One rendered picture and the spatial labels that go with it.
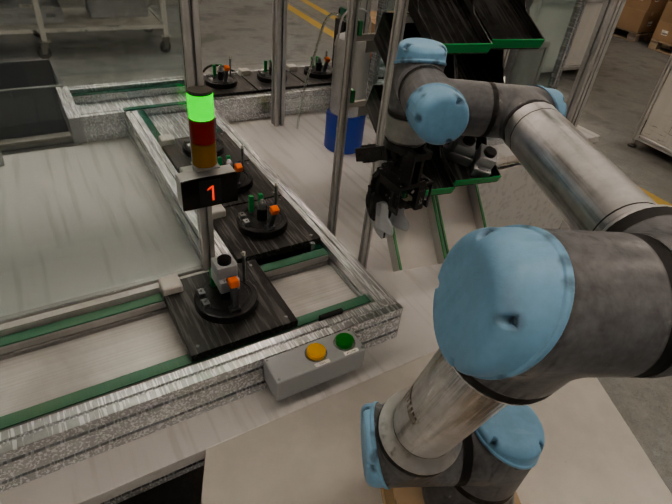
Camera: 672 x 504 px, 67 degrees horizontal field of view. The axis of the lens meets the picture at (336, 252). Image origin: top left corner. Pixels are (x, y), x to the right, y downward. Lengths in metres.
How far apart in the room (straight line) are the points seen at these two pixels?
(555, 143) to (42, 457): 0.95
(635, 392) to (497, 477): 1.98
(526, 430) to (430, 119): 0.45
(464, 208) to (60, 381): 1.03
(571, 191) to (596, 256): 0.19
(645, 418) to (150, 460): 2.12
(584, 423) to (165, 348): 0.92
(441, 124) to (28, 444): 0.84
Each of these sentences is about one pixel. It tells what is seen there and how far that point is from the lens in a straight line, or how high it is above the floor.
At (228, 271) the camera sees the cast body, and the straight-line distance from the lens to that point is 1.10.
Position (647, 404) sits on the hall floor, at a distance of 2.74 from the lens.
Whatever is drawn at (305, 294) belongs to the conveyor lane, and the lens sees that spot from 1.28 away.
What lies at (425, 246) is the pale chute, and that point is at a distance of 1.32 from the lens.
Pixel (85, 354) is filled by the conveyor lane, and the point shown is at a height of 0.92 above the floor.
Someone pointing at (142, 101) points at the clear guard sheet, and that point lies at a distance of 1.06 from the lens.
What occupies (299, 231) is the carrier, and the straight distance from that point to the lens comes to 1.40.
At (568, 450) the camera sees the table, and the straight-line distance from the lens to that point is 1.23.
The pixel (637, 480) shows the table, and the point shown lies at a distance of 1.26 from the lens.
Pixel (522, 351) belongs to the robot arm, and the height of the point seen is 1.52.
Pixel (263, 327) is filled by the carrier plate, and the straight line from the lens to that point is 1.12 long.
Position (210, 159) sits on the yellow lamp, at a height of 1.28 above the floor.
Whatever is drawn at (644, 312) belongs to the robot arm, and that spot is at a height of 1.55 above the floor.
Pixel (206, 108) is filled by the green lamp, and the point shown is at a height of 1.39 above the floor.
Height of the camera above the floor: 1.77
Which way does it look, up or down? 37 degrees down
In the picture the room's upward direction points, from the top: 6 degrees clockwise
